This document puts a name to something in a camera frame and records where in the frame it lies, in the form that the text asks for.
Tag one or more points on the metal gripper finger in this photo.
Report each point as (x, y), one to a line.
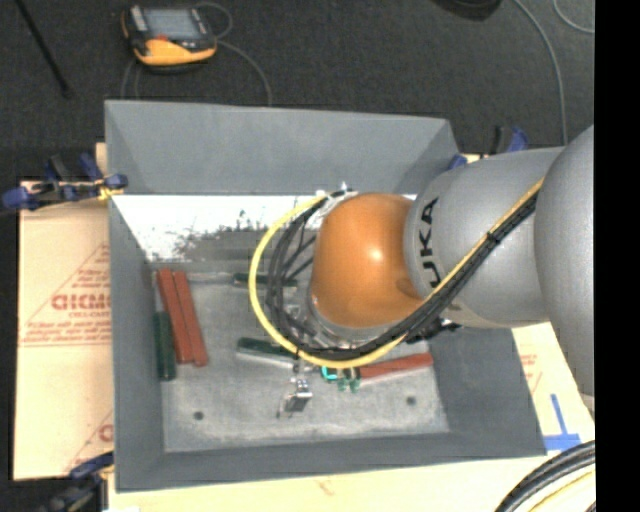
(299, 401)
(302, 385)

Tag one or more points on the dark green flat block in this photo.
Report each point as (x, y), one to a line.
(164, 347)
(245, 278)
(257, 346)

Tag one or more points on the red-brown flat block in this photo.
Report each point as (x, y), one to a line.
(172, 320)
(192, 325)
(397, 365)

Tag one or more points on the grey metal bin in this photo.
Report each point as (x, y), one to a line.
(250, 150)

